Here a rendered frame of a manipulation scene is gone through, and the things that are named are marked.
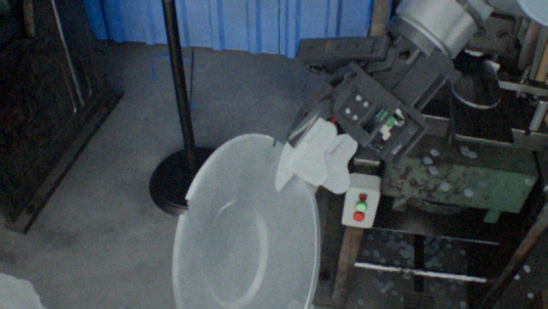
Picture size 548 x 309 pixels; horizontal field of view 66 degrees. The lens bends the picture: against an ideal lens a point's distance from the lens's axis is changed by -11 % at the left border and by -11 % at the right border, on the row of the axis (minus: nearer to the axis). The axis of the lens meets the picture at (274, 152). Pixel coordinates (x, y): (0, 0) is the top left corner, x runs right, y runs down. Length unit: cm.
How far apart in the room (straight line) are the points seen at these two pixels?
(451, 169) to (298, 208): 73
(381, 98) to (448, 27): 9
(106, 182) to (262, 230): 155
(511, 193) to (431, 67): 85
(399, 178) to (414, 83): 76
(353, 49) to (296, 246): 21
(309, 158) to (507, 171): 80
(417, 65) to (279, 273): 25
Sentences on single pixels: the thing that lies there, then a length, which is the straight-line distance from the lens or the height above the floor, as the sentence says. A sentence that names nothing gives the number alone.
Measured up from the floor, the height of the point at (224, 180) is 96.
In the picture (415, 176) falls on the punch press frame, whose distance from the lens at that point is 118.
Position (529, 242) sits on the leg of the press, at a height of 46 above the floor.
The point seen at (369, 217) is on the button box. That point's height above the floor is 53.
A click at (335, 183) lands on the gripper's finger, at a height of 105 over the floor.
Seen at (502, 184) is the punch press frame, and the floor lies 60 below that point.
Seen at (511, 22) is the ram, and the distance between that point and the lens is 110.
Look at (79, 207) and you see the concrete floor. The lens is 197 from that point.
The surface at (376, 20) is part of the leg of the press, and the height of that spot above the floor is 75.
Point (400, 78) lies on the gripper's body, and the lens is 45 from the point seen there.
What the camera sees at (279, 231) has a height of 100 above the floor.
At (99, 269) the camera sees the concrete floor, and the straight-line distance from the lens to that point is 176.
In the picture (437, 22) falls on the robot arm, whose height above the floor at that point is 121.
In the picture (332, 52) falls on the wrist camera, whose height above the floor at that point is 115.
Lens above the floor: 141
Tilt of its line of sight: 44 degrees down
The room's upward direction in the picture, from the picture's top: straight up
